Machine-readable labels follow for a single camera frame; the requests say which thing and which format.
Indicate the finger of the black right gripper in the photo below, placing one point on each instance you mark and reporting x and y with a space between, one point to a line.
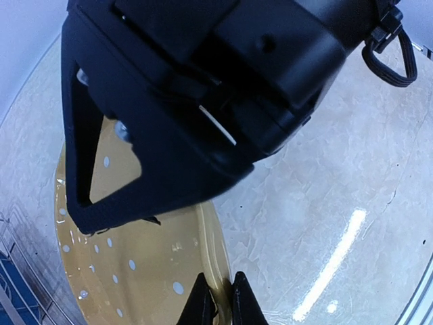
184 159

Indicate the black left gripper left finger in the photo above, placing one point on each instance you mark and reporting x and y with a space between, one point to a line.
199 308

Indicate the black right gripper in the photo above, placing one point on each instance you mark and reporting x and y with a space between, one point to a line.
256 69

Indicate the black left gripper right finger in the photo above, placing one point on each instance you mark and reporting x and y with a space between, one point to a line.
245 307

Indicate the yellow polka-dot plate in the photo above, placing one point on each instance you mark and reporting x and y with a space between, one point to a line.
142 272

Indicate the blue polka-dot plate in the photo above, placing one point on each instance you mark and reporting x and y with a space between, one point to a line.
16 290

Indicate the aluminium front rail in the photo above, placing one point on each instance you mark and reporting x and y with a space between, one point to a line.
418 311

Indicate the metal wire dish rack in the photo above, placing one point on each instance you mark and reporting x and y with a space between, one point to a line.
43 274

